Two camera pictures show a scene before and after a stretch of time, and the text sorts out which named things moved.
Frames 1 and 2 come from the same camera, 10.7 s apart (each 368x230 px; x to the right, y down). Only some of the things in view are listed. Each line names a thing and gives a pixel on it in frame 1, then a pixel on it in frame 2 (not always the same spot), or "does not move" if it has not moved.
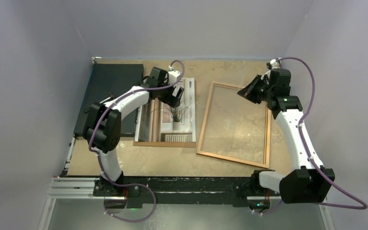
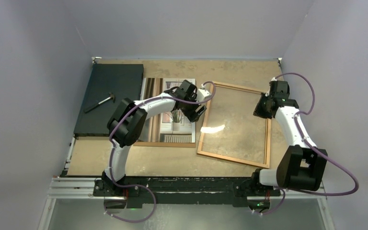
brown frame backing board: [173, 144] does not move
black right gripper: [248, 92] to [258, 111]
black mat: [107, 80] does not move
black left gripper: [172, 101] to [192, 115]
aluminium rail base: [177, 202] does not move
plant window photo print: [157, 121] does not move
